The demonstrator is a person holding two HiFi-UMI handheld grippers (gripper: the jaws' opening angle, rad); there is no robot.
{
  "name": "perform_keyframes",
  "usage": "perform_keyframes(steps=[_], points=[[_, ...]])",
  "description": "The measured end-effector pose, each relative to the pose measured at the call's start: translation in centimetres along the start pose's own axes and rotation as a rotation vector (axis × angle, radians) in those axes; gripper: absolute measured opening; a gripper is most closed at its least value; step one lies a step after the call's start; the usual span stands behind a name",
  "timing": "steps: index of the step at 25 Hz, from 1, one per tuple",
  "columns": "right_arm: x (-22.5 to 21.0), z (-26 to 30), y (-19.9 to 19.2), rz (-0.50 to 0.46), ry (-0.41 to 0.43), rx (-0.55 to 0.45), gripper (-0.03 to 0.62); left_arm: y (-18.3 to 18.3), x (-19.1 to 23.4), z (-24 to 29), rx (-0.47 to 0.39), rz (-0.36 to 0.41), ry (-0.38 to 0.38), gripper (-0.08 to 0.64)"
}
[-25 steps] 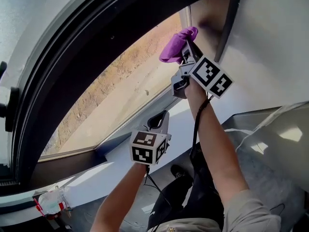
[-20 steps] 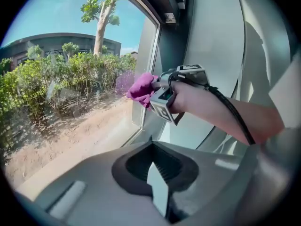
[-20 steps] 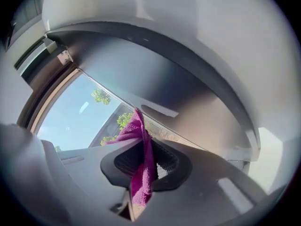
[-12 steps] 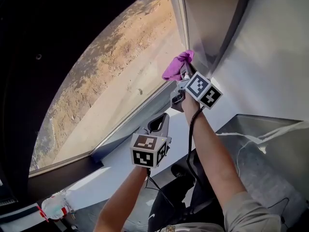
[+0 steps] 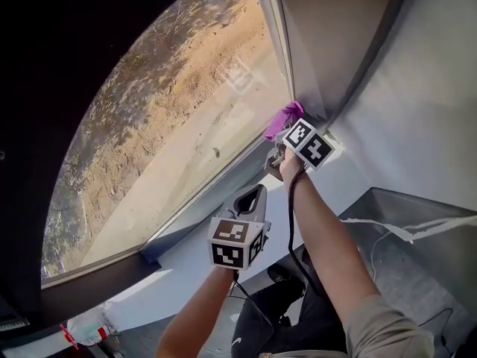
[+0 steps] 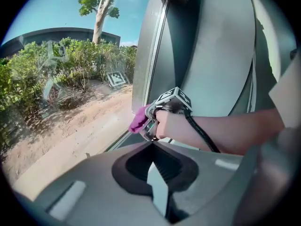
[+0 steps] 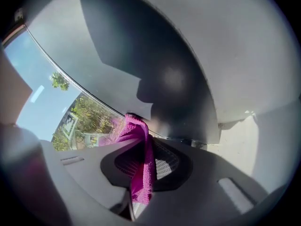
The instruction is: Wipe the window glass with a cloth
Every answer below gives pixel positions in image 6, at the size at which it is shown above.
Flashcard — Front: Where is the small clear window glass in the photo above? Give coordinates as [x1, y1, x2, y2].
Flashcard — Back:
[0, 0, 151, 197]

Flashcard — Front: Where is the green hedge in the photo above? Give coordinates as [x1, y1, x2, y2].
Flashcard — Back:
[0, 38, 137, 122]

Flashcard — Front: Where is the tall pale tree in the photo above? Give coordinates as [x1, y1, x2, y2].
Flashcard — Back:
[78, 0, 120, 44]

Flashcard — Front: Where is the person's right forearm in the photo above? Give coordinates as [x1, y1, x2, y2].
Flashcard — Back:
[185, 108, 286, 155]

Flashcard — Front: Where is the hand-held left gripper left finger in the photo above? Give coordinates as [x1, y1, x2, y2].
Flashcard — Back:
[35, 141, 165, 226]

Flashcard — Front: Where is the purple cloth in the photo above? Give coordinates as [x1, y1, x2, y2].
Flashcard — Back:
[128, 105, 151, 134]

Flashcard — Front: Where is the grey shirt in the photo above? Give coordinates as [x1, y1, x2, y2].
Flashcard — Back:
[268, 55, 301, 129]

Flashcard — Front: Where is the grey building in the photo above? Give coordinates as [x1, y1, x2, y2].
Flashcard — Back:
[0, 27, 121, 58]

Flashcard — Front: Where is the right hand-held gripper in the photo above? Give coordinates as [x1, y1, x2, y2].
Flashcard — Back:
[143, 86, 192, 142]

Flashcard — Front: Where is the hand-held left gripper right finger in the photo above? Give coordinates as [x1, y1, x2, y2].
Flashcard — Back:
[153, 141, 246, 223]

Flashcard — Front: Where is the person's right hand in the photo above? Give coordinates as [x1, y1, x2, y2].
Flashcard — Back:
[155, 109, 191, 140]

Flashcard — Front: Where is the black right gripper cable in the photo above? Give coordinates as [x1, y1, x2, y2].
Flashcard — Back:
[183, 111, 221, 153]

